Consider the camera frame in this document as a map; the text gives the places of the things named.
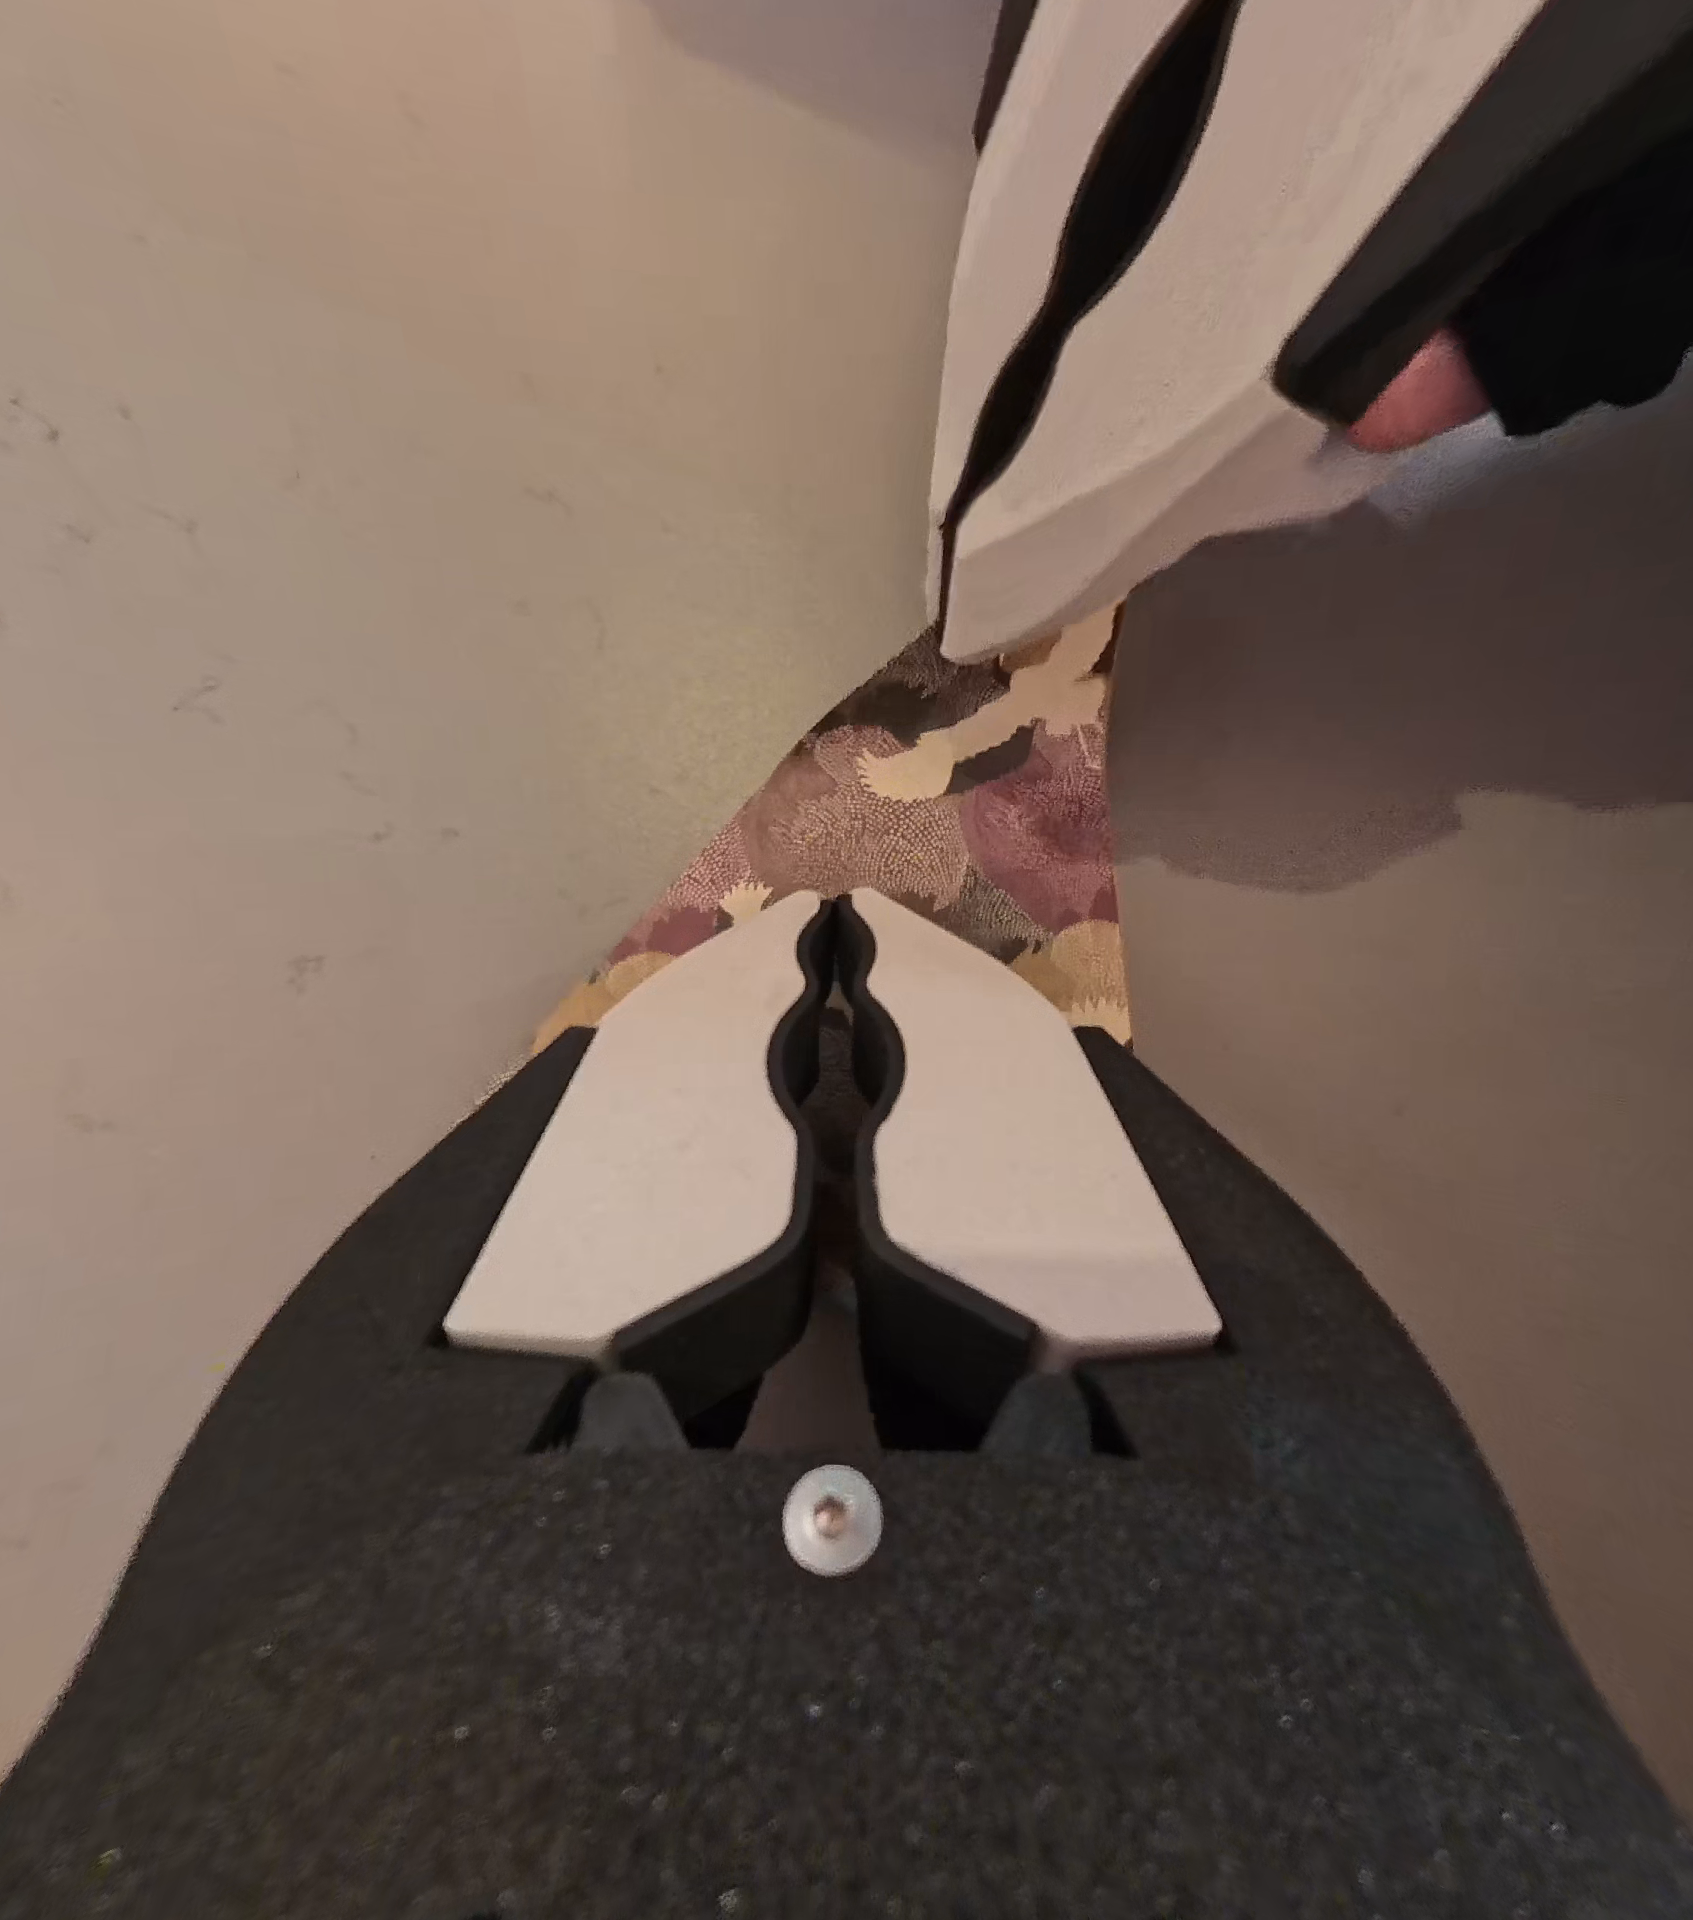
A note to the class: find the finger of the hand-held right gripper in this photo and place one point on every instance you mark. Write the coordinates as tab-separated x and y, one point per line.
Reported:
1235	376
1041	179

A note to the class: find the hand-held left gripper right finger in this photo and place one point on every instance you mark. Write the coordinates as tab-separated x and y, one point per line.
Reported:
1024	1186

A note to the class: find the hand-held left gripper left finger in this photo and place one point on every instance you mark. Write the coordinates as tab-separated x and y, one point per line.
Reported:
652	1186

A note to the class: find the crane patterned origami paper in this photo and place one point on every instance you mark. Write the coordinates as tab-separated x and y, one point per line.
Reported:
907	825

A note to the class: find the person's right hand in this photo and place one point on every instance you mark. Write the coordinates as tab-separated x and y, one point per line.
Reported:
1614	285

